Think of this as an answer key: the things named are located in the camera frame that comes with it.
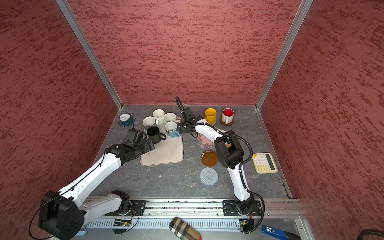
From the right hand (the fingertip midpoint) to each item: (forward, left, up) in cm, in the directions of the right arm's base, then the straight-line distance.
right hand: (183, 130), depth 98 cm
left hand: (-16, +20, +5) cm, 26 cm away
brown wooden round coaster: (-17, -16, -7) cm, 24 cm away
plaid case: (-53, -1, -3) cm, 54 cm away
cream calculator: (-22, -49, -5) cm, 54 cm away
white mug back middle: (+15, +18, +1) cm, 24 cm away
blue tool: (-55, -44, -3) cm, 71 cm away
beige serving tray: (-12, +10, -5) cm, 17 cm away
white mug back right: (+11, +9, +1) cm, 15 cm away
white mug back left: (+9, +25, 0) cm, 27 cm away
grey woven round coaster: (-28, -15, -7) cm, 33 cm away
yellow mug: (+10, -19, +3) cm, 22 cm away
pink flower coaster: (-5, -14, -7) cm, 16 cm away
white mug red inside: (+12, -32, 0) cm, 34 cm away
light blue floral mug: (+1, +8, +1) cm, 9 cm away
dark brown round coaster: (+9, -29, -5) cm, 31 cm away
